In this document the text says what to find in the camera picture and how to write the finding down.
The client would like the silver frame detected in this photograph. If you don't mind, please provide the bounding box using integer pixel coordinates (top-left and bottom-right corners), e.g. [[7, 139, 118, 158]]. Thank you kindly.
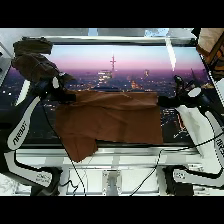
[[0, 34, 224, 197]]

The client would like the dark brown garment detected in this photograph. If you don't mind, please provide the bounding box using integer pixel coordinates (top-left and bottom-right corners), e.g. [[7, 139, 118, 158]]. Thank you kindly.
[[13, 37, 54, 56]]

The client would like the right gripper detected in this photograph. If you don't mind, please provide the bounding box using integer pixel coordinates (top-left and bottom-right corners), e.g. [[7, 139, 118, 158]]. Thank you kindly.
[[157, 95, 183, 109]]

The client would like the black cable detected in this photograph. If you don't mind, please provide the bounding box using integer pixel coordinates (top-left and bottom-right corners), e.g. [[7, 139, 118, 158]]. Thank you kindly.
[[129, 131, 224, 197], [39, 99, 88, 197]]

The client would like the brown T-shirt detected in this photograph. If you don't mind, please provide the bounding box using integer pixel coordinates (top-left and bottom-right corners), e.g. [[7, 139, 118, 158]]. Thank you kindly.
[[54, 89, 165, 164]]

